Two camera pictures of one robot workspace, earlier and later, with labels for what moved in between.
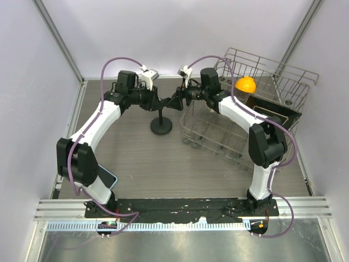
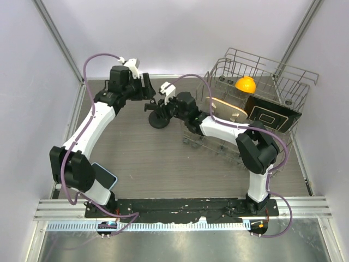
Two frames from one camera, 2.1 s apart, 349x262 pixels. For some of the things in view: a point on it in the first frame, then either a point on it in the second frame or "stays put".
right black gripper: (181, 93) to (165, 108)
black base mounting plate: (207, 210) stays put
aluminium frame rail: (306, 208) stays put
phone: (108, 178) stays put
